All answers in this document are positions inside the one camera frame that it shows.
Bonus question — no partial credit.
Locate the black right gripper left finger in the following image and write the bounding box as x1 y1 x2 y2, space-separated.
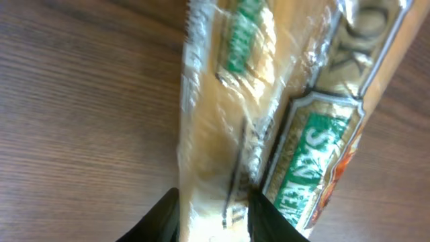
116 188 179 242

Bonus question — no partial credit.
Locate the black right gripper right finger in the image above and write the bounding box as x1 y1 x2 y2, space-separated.
247 189 309 242

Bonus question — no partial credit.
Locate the spaghetti pasta package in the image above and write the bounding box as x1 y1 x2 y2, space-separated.
178 0 429 241

